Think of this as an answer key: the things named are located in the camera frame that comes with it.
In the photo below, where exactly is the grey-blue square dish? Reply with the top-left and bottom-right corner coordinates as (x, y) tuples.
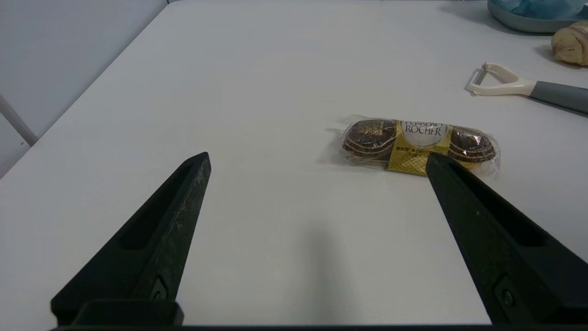
(487, 0), (588, 33)

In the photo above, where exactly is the Ferrero Rocher chocolate pack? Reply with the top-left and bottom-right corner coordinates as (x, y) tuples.
(332, 115), (501, 179)

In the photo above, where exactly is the blue mesh bath sponge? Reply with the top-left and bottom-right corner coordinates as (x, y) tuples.
(496, 0), (586, 19)

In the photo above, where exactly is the white peeler grey handle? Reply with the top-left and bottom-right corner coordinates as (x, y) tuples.
(466, 63), (588, 114)

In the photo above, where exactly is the sliced brown bread loaf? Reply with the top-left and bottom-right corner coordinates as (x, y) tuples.
(551, 22), (588, 66)

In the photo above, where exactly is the white metal bar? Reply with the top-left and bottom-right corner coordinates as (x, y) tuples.
(0, 96), (38, 147)

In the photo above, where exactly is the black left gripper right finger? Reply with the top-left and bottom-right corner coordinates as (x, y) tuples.
(424, 153), (588, 325)

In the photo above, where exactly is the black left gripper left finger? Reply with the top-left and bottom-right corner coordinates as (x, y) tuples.
(50, 152), (212, 325)

